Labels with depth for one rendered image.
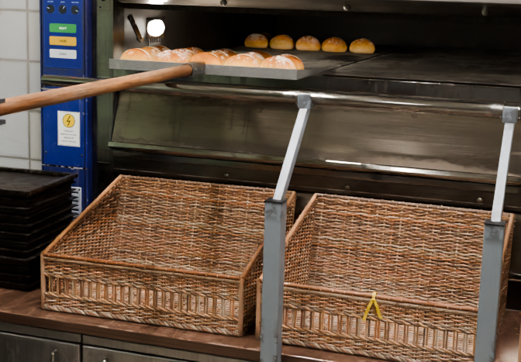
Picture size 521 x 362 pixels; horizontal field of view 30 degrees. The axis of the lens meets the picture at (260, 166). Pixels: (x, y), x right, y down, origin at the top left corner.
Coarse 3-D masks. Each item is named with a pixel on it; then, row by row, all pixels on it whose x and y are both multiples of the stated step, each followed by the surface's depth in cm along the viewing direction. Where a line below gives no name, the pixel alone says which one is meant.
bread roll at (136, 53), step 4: (136, 48) 274; (124, 52) 274; (128, 52) 273; (132, 52) 272; (136, 52) 272; (140, 52) 272; (144, 52) 272; (124, 56) 273; (128, 56) 272; (132, 56) 272; (136, 56) 271; (140, 56) 271; (144, 56) 272; (148, 56) 272; (152, 60) 274
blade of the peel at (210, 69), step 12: (120, 60) 272; (132, 60) 270; (144, 60) 269; (216, 72) 263; (228, 72) 262; (240, 72) 261; (252, 72) 260; (264, 72) 259; (276, 72) 258; (288, 72) 257; (300, 72) 259; (312, 72) 271
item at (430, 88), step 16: (176, 80) 283; (192, 80) 282; (208, 80) 280; (224, 80) 279; (240, 80) 277; (256, 80) 276; (272, 80) 274; (288, 80) 273; (304, 80) 271; (320, 80) 270; (336, 80) 268; (352, 80) 267; (368, 80) 265; (384, 80) 264; (400, 80) 264; (416, 80) 266; (416, 96) 262; (432, 96) 261; (448, 96) 259; (464, 96) 258; (480, 96) 257; (496, 96) 255; (512, 96) 254
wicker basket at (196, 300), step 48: (144, 192) 287; (192, 192) 284; (240, 192) 279; (288, 192) 275; (96, 240) 278; (192, 240) 282; (240, 240) 278; (48, 288) 253; (96, 288) 246; (144, 288) 242; (192, 288) 238; (240, 288) 234
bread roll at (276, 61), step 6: (264, 60) 262; (270, 60) 260; (276, 60) 260; (282, 60) 259; (288, 60) 260; (264, 66) 261; (270, 66) 260; (276, 66) 259; (282, 66) 259; (288, 66) 259; (294, 66) 260
